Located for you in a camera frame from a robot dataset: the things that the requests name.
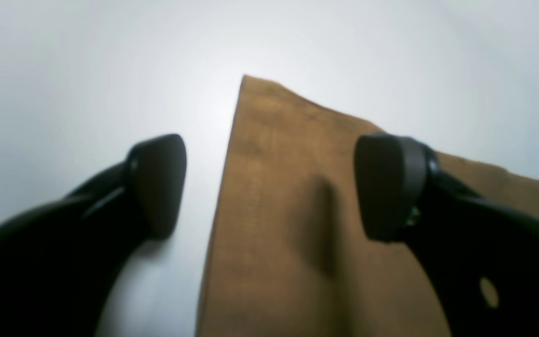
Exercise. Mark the brown T-shirt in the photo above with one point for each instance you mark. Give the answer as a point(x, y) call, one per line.
point(288, 255)

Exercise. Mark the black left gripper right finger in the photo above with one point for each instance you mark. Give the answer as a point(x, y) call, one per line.
point(481, 258)

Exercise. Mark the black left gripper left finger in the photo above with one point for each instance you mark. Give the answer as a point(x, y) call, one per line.
point(59, 261)

